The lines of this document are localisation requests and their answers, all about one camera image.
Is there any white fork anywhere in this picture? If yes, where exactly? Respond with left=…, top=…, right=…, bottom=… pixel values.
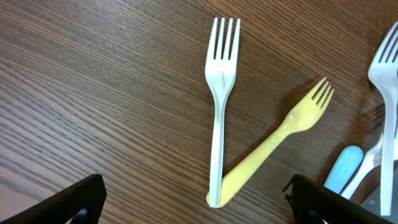
left=205, top=17, right=241, bottom=208
left=341, top=133, right=383, bottom=199

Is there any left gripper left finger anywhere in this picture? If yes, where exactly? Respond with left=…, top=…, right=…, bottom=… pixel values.
left=1, top=174, right=107, bottom=224

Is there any white fork angled top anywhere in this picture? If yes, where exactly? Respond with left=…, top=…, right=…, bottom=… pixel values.
left=368, top=23, right=397, bottom=216

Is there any yellow plastic fork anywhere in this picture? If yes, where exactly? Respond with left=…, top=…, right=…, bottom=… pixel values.
left=215, top=78, right=334, bottom=208

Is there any left clear plastic container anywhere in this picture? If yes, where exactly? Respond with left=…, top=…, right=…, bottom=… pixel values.
left=361, top=169, right=398, bottom=224

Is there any light blue plastic fork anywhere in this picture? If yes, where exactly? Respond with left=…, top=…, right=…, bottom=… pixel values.
left=323, top=146, right=364, bottom=194

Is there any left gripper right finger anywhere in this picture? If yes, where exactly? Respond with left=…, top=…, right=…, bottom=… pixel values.
left=282, top=174, right=390, bottom=224

